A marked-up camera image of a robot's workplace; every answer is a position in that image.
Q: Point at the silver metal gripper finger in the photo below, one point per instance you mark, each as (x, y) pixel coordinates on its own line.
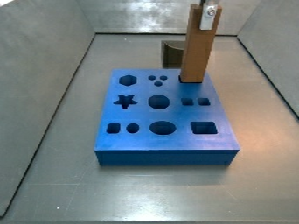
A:
(208, 13)

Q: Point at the blue shape sorter block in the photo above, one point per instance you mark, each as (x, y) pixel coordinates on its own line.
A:
(162, 122)

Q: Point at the grey arch-shaped holder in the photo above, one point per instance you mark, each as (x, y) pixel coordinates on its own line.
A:
(172, 53)

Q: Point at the brown arch peg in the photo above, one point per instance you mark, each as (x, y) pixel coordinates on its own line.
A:
(197, 46)

